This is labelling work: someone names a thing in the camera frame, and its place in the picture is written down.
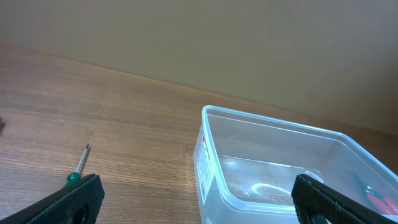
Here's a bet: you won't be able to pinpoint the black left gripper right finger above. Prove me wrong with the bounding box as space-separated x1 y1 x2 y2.
291 174 395 224

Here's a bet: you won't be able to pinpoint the green handled screwdriver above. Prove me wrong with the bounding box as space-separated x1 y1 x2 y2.
63 143 90 187

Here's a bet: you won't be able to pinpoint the red handled cutting pliers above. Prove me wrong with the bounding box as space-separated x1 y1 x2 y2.
351 171 397 216

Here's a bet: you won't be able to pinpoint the clear plastic container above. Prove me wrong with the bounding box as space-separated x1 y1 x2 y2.
194 105 397 224

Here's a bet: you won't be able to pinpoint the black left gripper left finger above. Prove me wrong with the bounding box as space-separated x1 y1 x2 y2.
1 174 104 224

